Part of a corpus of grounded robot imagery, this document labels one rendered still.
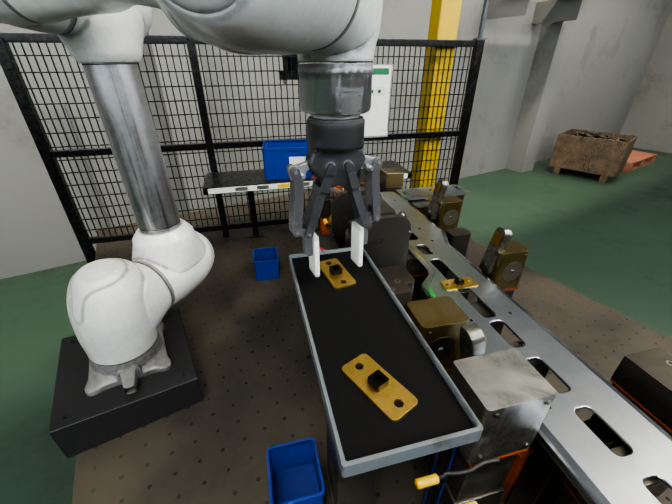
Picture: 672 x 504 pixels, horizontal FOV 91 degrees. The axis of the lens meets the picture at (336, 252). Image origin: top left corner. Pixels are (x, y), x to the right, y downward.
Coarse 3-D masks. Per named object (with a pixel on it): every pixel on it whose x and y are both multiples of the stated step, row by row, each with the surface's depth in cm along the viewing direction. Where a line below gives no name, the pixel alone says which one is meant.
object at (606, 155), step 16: (560, 144) 479; (576, 144) 465; (592, 144) 453; (608, 144) 441; (624, 144) 429; (560, 160) 485; (576, 160) 472; (592, 160) 459; (608, 160) 446; (624, 160) 455; (608, 176) 453
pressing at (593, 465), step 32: (384, 192) 135; (416, 224) 109; (416, 256) 91; (448, 256) 91; (480, 288) 78; (480, 320) 68; (512, 320) 68; (544, 352) 61; (576, 384) 55; (608, 384) 55; (576, 416) 50; (608, 416) 50; (640, 416) 50; (544, 448) 47; (576, 448) 46; (608, 448) 46; (640, 448) 46; (576, 480) 42; (608, 480) 42; (640, 480) 42
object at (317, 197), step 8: (328, 168) 43; (336, 168) 44; (328, 176) 44; (312, 184) 47; (320, 184) 47; (328, 184) 45; (312, 192) 47; (320, 192) 45; (328, 192) 45; (312, 200) 47; (320, 200) 46; (312, 208) 46; (320, 208) 46; (304, 216) 49; (312, 216) 47; (304, 224) 48; (312, 224) 47; (312, 232) 48
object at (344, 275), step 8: (320, 264) 57; (336, 264) 55; (328, 272) 55; (336, 272) 54; (344, 272) 55; (328, 280) 53; (336, 280) 53; (344, 280) 53; (352, 280) 53; (336, 288) 51
